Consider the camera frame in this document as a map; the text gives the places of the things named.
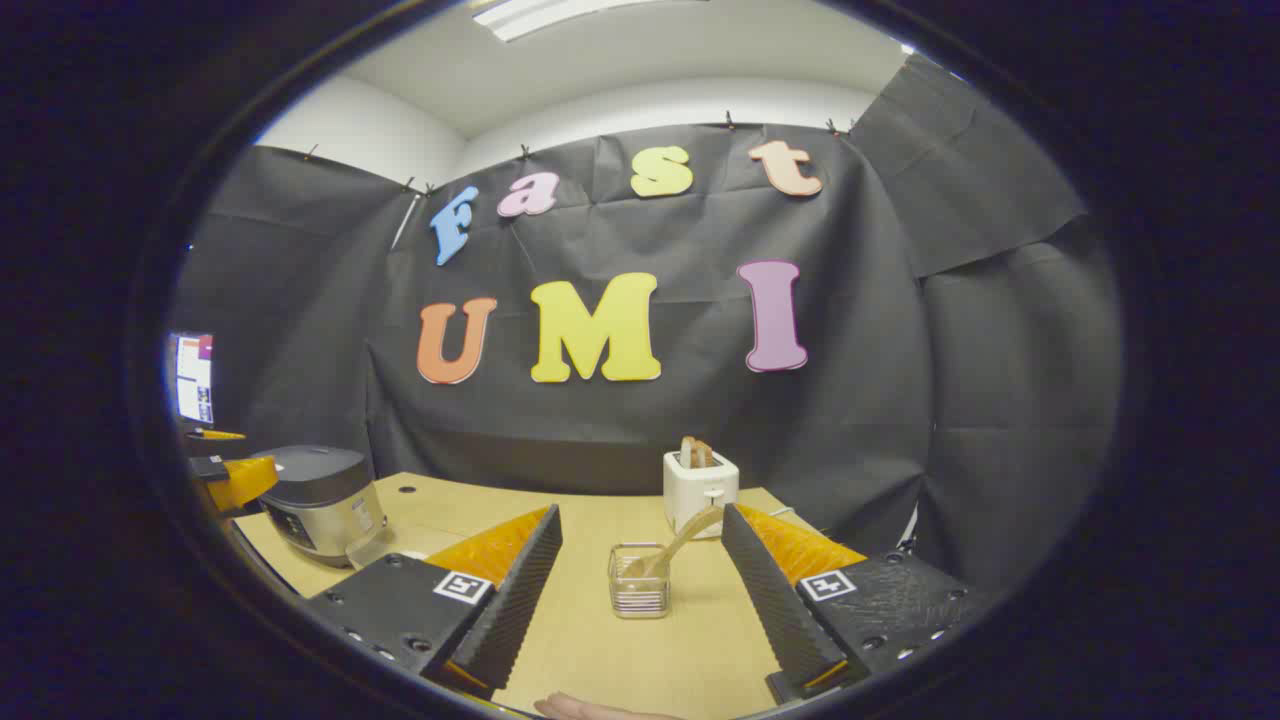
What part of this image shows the white toaster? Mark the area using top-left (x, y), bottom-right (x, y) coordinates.
top-left (663, 450), bottom-right (741, 541)

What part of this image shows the silver black rice cooker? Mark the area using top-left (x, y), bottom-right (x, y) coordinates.
top-left (250, 445), bottom-right (389, 569)

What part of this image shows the wooden spoon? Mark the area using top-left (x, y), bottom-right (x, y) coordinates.
top-left (622, 505), bottom-right (725, 581)

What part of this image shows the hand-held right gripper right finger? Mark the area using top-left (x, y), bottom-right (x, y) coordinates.
top-left (720, 503), bottom-right (986, 704)

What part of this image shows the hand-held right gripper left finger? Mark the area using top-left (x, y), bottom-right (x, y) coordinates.
top-left (305, 503), bottom-right (564, 701)

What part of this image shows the metal wire chopstick holder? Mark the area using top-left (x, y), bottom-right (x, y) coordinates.
top-left (608, 543), bottom-right (673, 620)

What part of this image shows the computer monitor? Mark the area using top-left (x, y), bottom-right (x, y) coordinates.
top-left (172, 332), bottom-right (215, 426)

